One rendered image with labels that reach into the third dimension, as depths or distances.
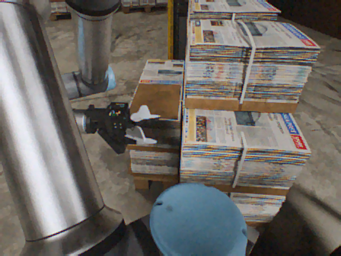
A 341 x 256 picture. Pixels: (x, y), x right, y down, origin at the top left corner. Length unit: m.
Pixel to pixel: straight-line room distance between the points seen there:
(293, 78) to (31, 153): 0.73
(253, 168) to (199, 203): 0.50
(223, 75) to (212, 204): 0.52
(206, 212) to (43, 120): 0.21
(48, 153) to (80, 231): 0.08
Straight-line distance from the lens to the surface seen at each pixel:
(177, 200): 0.29
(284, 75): 0.80
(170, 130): 1.17
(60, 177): 0.25
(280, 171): 0.81
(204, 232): 0.28
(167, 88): 1.40
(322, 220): 1.74
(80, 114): 0.69
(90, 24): 0.46
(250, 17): 1.12
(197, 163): 0.75
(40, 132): 0.25
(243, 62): 0.75
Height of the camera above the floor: 1.29
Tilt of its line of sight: 39 degrees down
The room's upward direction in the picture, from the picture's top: straight up
